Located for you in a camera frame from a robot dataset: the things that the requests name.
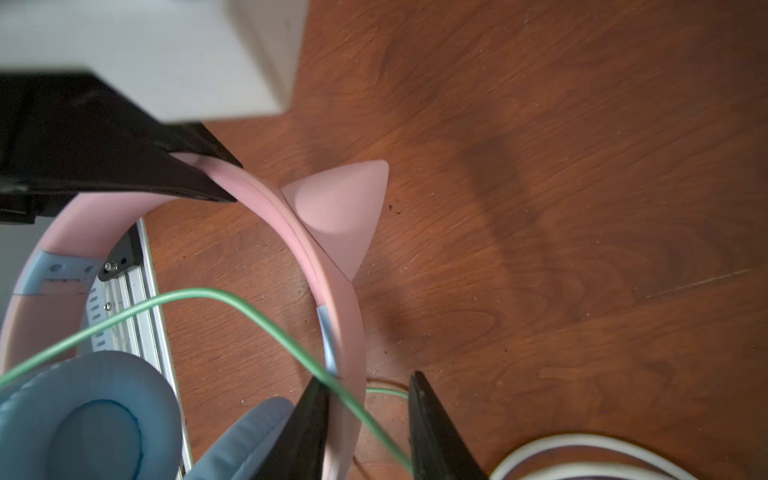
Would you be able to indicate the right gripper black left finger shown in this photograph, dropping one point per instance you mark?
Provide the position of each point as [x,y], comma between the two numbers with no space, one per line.
[299,450]

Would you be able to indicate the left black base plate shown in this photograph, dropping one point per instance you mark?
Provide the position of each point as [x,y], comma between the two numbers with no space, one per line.
[125,255]

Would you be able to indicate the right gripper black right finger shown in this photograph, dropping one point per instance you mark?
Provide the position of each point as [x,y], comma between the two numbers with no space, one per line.
[437,449]

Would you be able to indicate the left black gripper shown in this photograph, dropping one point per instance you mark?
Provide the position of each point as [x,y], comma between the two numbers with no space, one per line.
[63,135]

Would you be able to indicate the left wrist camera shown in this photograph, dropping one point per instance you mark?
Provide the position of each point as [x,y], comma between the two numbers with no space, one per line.
[177,60]

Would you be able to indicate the aluminium mounting rail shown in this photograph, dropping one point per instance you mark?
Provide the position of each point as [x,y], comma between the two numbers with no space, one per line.
[143,335]

